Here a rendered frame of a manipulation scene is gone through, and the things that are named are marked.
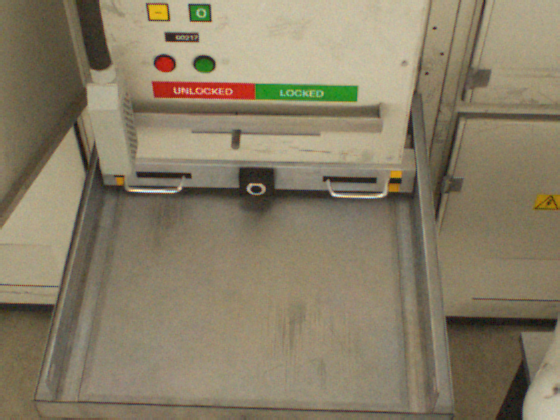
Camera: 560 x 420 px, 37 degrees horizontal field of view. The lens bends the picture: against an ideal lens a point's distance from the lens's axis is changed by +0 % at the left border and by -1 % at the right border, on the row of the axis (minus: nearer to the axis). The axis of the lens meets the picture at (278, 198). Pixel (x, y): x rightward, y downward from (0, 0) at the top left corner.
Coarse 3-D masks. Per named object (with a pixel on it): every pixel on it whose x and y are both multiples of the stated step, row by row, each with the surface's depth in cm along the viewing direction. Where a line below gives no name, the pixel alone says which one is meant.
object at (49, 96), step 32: (0, 0) 133; (32, 0) 142; (0, 32) 135; (32, 32) 144; (64, 32) 155; (0, 64) 137; (32, 64) 147; (64, 64) 158; (0, 96) 140; (32, 96) 150; (64, 96) 161; (0, 128) 142; (32, 128) 152; (64, 128) 158; (0, 160) 145; (32, 160) 155; (0, 192) 147; (0, 224) 144
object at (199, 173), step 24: (144, 168) 144; (168, 168) 144; (192, 168) 144; (216, 168) 144; (288, 168) 143; (312, 168) 143; (336, 168) 143; (360, 168) 143; (384, 168) 143; (408, 168) 142; (408, 192) 147
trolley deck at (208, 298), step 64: (128, 192) 150; (192, 192) 150; (320, 192) 149; (128, 256) 141; (192, 256) 141; (256, 256) 141; (320, 256) 141; (384, 256) 140; (128, 320) 133; (192, 320) 133; (256, 320) 133; (320, 320) 133; (384, 320) 133; (128, 384) 125; (192, 384) 125; (256, 384) 125; (320, 384) 125; (384, 384) 125; (448, 384) 125
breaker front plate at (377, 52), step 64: (128, 0) 119; (192, 0) 118; (256, 0) 118; (320, 0) 118; (384, 0) 117; (128, 64) 128; (192, 64) 128; (256, 64) 127; (320, 64) 127; (384, 64) 126; (192, 128) 138; (384, 128) 137
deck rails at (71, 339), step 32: (96, 160) 145; (416, 160) 145; (96, 192) 145; (416, 192) 144; (96, 224) 144; (416, 224) 143; (96, 256) 140; (416, 256) 140; (96, 288) 136; (416, 288) 136; (64, 320) 127; (416, 320) 132; (64, 352) 128; (416, 352) 128; (64, 384) 125; (416, 384) 125
